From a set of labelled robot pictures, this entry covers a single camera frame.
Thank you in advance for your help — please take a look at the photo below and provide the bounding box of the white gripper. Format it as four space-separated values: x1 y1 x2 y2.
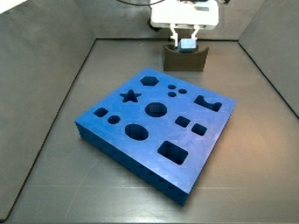
151 0 219 46

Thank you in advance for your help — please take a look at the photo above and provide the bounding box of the light blue rectangular block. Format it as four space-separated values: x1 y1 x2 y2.
177 38 196 53

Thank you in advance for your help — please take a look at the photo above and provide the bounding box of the black angled fixture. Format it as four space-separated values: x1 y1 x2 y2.
163 45 209 72

